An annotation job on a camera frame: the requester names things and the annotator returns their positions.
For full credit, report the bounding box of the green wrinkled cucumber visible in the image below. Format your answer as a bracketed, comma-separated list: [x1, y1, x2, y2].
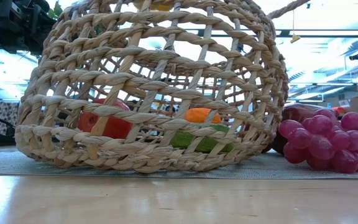
[168, 123, 236, 154]

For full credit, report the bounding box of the woven straw basket with handles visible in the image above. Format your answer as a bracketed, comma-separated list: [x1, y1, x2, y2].
[14, 0, 310, 174]

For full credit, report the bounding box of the patterned cloth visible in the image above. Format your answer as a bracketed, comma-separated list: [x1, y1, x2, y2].
[0, 101, 20, 135]

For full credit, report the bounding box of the dark red apple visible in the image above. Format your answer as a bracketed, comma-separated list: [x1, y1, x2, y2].
[270, 103, 338, 155]

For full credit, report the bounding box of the orange fruit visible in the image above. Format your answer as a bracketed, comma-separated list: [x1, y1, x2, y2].
[183, 107, 223, 124]

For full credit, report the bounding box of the grey woven placemat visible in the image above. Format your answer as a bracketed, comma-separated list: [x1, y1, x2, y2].
[0, 148, 358, 180]

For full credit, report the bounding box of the purple grape bunch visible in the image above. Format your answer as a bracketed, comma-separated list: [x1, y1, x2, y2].
[277, 108, 358, 174]

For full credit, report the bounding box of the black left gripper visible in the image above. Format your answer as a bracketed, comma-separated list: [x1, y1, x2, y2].
[0, 0, 56, 57]

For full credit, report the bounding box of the yellow hanging tag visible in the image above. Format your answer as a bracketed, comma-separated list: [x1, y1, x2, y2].
[290, 9, 301, 44]

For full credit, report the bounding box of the black overhead rail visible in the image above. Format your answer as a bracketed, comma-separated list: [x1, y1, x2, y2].
[194, 29, 358, 39]

